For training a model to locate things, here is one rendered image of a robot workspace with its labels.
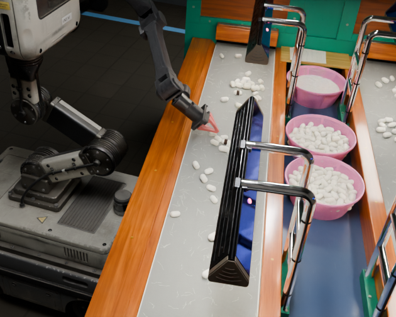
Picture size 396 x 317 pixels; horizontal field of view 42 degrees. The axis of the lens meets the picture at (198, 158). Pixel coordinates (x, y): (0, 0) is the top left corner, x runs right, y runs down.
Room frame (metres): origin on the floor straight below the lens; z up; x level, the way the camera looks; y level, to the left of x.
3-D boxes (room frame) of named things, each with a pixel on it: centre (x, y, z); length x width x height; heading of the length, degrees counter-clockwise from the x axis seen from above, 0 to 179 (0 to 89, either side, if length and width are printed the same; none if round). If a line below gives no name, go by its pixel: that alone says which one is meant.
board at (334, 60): (2.28, -0.52, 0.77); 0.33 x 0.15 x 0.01; 84
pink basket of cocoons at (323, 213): (1.35, -0.43, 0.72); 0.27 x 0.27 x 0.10
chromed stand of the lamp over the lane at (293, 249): (0.94, -0.19, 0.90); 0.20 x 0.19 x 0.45; 174
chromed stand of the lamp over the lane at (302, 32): (1.91, -0.29, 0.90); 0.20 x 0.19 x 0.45; 174
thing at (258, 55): (1.92, -0.21, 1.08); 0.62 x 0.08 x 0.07; 174
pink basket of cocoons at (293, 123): (1.62, -0.46, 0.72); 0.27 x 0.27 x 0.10
